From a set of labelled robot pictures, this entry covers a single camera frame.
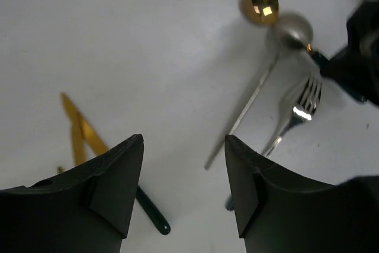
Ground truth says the gold spoon green handle pile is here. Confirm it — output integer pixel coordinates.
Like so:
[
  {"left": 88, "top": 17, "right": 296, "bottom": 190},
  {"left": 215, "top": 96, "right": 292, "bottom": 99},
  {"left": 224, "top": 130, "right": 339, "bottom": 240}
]
[{"left": 238, "top": 0, "right": 368, "bottom": 104}]

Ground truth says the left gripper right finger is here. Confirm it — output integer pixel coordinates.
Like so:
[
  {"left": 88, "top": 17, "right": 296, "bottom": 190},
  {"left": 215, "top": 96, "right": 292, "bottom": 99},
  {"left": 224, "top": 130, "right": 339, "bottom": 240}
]
[{"left": 225, "top": 135, "right": 378, "bottom": 252}]

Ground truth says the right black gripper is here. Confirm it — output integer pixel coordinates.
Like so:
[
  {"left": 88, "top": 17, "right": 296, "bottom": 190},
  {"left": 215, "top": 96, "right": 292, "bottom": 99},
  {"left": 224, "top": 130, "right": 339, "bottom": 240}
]
[{"left": 320, "top": 0, "right": 378, "bottom": 105}]

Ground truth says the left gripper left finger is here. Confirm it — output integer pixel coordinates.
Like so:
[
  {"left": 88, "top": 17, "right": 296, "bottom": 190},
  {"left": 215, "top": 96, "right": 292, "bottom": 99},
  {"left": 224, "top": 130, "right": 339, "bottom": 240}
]
[{"left": 1, "top": 134, "right": 144, "bottom": 252}]

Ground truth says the silver spoon long handle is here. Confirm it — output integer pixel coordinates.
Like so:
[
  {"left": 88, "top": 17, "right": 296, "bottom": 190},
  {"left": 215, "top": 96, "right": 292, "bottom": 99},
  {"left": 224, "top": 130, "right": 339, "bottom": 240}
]
[{"left": 204, "top": 12, "right": 314, "bottom": 171}]

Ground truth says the silver fork green handle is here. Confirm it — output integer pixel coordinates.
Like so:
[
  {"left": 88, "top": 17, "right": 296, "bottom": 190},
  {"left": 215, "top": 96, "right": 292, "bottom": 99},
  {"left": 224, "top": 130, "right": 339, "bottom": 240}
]
[{"left": 224, "top": 75, "right": 323, "bottom": 211}]

